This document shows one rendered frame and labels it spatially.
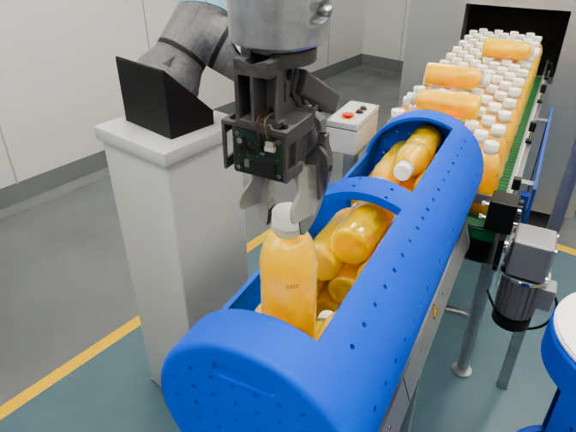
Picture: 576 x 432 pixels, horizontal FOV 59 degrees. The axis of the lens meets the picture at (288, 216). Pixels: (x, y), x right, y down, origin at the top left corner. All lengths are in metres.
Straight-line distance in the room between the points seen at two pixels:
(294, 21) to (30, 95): 3.17
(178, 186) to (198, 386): 0.86
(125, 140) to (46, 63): 2.12
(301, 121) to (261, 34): 0.09
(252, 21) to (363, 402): 0.43
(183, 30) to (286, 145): 1.07
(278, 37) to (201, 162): 1.07
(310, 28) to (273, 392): 0.39
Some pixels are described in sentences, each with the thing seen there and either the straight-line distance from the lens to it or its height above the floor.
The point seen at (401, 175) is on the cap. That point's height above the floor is 1.16.
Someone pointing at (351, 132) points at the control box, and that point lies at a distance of 1.55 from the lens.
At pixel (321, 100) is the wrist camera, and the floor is 1.48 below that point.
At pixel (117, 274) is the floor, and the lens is 2.82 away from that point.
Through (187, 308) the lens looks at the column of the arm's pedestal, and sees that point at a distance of 1.69.
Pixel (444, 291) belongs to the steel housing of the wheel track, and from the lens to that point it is 1.27.
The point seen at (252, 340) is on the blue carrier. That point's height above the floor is 1.23.
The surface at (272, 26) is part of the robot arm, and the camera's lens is 0.44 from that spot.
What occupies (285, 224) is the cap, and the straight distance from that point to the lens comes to 0.57.
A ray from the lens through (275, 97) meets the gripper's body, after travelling 0.47.
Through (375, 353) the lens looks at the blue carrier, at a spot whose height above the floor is 1.17.
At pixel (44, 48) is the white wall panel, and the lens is 3.56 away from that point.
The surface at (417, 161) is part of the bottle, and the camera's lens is 1.14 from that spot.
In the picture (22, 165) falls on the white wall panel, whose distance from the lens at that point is 3.63.
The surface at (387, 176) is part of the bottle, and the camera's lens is 1.17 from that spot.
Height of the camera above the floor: 1.66
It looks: 32 degrees down
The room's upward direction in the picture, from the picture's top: straight up
